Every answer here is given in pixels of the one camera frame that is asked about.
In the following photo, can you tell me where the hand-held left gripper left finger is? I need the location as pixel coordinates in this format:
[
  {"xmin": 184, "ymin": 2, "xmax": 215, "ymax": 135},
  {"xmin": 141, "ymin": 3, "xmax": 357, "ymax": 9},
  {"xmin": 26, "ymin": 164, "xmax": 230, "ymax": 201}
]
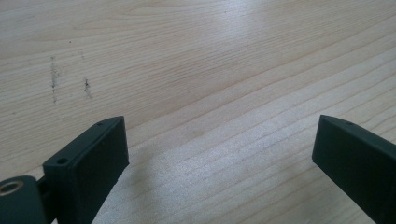
[{"xmin": 42, "ymin": 116, "xmax": 130, "ymax": 224}]

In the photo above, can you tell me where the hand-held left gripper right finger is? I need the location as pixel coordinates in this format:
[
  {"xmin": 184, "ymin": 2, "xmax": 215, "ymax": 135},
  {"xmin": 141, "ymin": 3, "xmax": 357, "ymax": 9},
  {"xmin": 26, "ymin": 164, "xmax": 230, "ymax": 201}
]
[{"xmin": 311, "ymin": 114, "xmax": 396, "ymax": 224}]

